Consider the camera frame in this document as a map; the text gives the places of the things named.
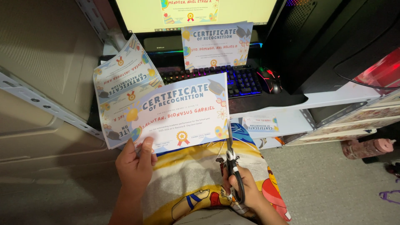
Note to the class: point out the person's left hand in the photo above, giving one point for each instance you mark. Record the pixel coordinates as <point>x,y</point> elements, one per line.
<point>132,170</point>

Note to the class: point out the person's right hand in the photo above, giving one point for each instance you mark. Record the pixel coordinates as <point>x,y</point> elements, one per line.
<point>247,187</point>

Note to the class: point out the person's right fingers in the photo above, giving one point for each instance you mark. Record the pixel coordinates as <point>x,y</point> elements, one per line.
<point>230,184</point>

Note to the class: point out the large printed certificate sheet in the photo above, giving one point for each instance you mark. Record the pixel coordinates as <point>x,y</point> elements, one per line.
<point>184,115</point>

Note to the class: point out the cartoon print pillow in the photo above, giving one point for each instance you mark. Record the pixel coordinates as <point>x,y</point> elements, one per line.
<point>200,181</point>

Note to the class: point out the small certificate on shelf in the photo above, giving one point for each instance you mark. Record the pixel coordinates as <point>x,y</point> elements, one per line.
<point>261,123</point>

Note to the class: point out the black mouse pad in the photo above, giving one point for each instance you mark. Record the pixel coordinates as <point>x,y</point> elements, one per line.
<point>265,101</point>

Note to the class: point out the backlit black keyboard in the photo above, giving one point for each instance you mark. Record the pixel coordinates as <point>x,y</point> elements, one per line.
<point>240,81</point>

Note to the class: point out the black gaming mouse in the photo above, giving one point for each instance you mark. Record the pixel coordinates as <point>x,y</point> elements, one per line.
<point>270,80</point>

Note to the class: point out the floral patterned box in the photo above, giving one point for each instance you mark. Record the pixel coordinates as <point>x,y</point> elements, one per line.
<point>350,122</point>

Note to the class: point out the cut certificate with graduation cap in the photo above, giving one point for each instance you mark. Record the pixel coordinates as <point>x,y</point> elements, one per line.
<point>215,45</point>

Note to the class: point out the pink water bottle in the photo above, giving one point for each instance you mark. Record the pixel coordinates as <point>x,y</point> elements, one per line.
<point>367,148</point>

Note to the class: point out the curled sheet of certificates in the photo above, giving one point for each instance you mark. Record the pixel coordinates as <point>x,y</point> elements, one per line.
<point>123,87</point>

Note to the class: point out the purple plastic hanger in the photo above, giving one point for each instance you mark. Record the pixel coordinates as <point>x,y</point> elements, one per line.
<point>390,197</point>

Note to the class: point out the computer monitor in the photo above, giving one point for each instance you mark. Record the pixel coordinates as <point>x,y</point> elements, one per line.
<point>193,15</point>

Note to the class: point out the black computer tower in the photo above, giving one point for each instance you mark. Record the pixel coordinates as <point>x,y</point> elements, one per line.
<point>328,40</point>

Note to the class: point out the beige plastic drawer cabinet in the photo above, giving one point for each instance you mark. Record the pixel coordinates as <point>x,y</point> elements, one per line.
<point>47,93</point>

